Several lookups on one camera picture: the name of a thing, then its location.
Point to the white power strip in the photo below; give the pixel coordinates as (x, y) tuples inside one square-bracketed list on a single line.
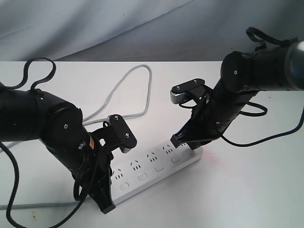
[(136, 173)]

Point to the white backdrop cloth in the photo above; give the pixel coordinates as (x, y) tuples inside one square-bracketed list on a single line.
[(141, 30)]

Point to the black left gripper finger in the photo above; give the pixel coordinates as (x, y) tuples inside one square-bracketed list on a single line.
[(100, 190), (112, 205)]

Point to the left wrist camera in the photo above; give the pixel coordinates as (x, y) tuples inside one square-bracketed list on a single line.
[(119, 135)]

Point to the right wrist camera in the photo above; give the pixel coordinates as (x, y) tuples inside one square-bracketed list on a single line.
[(190, 90)]

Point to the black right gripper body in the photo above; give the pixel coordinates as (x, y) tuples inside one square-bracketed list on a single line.
[(211, 115)]

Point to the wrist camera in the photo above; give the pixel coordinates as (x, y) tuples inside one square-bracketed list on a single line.
[(119, 135), (190, 90)]

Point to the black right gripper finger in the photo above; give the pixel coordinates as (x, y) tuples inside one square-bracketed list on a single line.
[(198, 142), (187, 134)]

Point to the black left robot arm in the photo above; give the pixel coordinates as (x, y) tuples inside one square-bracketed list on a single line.
[(58, 124)]

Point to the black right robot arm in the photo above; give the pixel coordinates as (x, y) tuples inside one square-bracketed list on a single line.
[(242, 76)]

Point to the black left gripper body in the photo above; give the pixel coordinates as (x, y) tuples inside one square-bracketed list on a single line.
[(95, 172)]

